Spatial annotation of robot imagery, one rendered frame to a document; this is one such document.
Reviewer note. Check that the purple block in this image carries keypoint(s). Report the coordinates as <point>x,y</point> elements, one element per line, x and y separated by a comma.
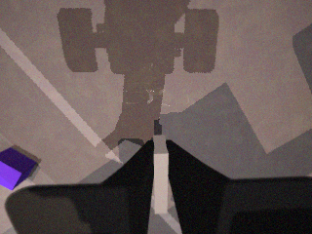
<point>14,168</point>

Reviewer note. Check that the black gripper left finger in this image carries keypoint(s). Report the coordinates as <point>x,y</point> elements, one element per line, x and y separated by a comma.
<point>118,205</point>

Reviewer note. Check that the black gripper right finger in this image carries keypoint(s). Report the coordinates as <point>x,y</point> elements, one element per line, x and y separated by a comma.
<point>206,200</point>

